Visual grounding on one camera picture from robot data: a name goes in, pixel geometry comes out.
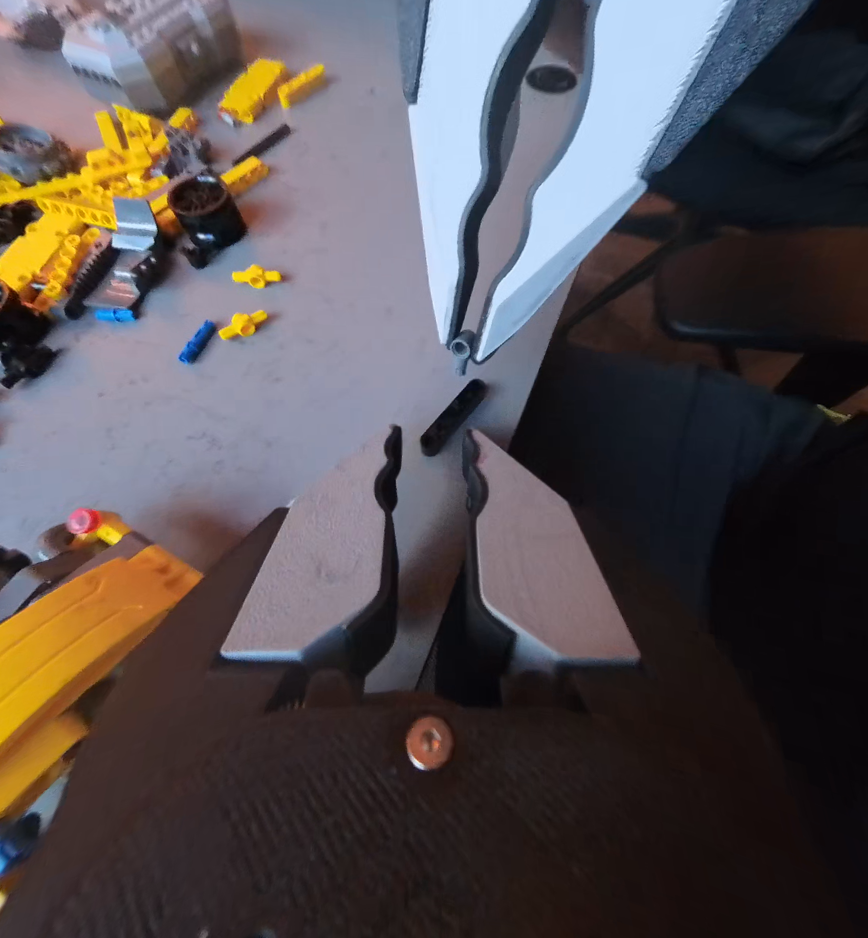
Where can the pile of small brick pieces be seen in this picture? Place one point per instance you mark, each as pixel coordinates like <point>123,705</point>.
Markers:
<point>75,198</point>

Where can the grey brick battery box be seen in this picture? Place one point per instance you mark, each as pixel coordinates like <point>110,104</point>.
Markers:
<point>155,51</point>

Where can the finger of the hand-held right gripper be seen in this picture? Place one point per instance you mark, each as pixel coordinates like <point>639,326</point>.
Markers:
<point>449,146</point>
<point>624,110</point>

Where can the blue brick pin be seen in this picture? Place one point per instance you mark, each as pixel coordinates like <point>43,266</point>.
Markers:
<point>196,342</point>

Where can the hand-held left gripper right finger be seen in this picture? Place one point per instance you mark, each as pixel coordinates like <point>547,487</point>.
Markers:
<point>544,579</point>

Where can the light grey brick connector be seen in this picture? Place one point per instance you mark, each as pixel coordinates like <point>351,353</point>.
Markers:
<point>463,344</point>

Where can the yellow brick pin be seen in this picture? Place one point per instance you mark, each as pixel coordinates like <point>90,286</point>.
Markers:
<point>256,276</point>
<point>243,325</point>

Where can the yellow brick toy vehicle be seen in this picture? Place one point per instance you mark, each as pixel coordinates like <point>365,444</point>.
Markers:
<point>38,659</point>

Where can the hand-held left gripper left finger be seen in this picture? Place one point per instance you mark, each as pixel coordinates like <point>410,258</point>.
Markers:
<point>317,579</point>

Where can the person's dark top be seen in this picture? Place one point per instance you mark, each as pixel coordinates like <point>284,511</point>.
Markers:
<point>808,586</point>

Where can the black brick beam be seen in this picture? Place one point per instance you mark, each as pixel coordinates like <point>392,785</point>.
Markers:
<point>454,416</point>

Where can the grey desk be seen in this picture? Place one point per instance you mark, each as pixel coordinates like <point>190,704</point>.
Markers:
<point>295,410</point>

